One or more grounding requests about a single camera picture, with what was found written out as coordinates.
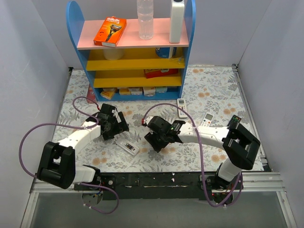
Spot white remote control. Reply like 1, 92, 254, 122
115, 138, 139, 156

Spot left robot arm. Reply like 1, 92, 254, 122
36, 104, 129, 190

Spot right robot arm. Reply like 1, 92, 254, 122
142, 116, 260, 189

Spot white AC remote near shelf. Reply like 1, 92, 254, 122
177, 98, 187, 119

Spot white AC remote right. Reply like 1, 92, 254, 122
200, 113, 214, 127

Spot black TV remote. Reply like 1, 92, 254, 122
227, 115, 241, 127

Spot yellow soap box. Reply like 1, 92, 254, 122
100, 87, 117, 100

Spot light blue tissue pack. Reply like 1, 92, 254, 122
155, 86, 168, 94

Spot black base bar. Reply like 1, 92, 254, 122
73, 171, 235, 202

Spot blue wooden shelf unit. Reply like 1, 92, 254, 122
66, 0, 196, 101

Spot red flat box on shelf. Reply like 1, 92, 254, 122
144, 68, 179, 79

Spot floral table mat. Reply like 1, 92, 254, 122
53, 66, 252, 172

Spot white cup on shelf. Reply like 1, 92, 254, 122
103, 48, 124, 61

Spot blue white round container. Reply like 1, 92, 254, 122
155, 47, 177, 58

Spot orange Gillette razor box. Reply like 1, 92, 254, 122
94, 17, 127, 48

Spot clear plastic water bottle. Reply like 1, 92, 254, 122
137, 0, 153, 40

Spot white tall bottle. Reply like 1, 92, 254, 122
169, 0, 185, 43

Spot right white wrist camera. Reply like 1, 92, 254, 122
142, 116, 153, 127

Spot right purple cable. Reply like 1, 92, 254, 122
142, 103, 244, 208

